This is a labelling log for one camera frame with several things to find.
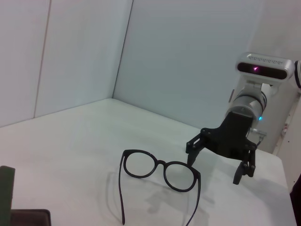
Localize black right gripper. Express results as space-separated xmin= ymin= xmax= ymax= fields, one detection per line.
xmin=185 ymin=110 xmax=257 ymax=186

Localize black round-frame glasses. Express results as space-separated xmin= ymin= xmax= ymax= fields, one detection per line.
xmin=119 ymin=149 xmax=202 ymax=226

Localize green glasses case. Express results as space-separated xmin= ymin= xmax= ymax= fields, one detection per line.
xmin=0 ymin=165 xmax=52 ymax=226

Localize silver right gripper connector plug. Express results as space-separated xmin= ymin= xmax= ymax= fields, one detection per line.
xmin=249 ymin=128 xmax=268 ymax=137

